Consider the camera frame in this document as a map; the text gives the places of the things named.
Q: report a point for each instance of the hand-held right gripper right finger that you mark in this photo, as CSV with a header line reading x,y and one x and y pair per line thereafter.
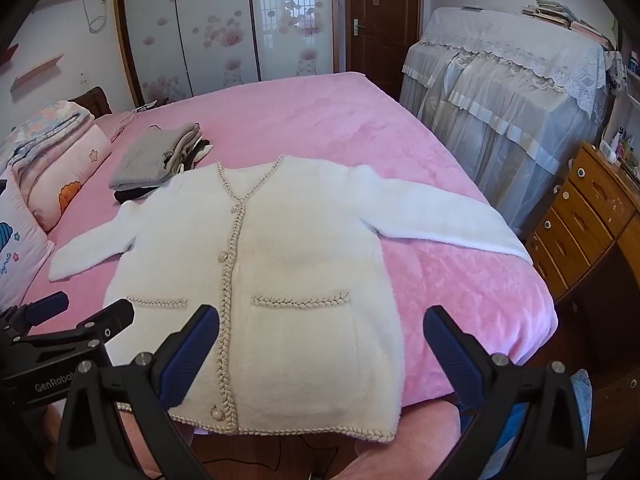
x,y
452,355

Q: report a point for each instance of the white fuzzy cardigan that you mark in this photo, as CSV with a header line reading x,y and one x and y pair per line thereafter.
x,y
310,260

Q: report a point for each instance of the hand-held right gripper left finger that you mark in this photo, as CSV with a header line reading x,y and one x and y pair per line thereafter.
x,y
192,350

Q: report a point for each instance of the pastel floral folded quilt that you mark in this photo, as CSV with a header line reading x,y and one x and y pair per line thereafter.
x,y
50,120

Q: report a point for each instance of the black and white garment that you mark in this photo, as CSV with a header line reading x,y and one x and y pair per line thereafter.
x,y
202,152

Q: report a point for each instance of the grey blue cloth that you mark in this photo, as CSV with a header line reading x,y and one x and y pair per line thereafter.
x,y
580,400

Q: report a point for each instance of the floral sliding door wardrobe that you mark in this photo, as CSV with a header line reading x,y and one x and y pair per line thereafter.
x,y
210,25

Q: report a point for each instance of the dark wooden headboard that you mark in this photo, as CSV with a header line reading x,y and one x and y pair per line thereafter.
x,y
95,100

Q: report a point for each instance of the stack of books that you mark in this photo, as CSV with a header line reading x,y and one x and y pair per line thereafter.
x,y
550,12

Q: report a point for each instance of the beige folded garment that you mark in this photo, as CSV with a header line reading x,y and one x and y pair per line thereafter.
x,y
182,152

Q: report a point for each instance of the cluster of small bottles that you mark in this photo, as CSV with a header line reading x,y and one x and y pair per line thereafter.
x,y
617,147

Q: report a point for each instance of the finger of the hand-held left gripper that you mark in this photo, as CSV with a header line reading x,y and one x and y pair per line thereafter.
x,y
47,305
107,322

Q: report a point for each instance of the wooden drawer cabinet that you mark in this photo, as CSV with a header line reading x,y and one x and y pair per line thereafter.
x,y
590,210

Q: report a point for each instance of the pink plush blanket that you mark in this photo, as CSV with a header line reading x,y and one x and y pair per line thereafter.
x,y
350,125

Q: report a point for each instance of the brown wooden door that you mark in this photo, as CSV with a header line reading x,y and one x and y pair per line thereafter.
x,y
390,10

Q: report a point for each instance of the person's pink pants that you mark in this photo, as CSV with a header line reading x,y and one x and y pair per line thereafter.
x,y
400,440

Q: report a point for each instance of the pink wall shelf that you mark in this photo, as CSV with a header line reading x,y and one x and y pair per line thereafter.
x,y
37,72

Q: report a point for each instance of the red wall shelf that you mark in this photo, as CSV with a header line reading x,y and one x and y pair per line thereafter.
x,y
7,55

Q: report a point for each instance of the white embroidered pillow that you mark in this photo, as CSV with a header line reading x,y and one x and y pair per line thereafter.
x,y
20,255

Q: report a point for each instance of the black folded garment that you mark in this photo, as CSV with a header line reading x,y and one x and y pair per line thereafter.
x,y
132,195

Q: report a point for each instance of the pink cartoon pillow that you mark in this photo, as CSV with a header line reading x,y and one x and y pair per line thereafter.
x,y
75,170

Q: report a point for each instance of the small dark box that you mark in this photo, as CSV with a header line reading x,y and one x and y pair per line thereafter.
x,y
146,107

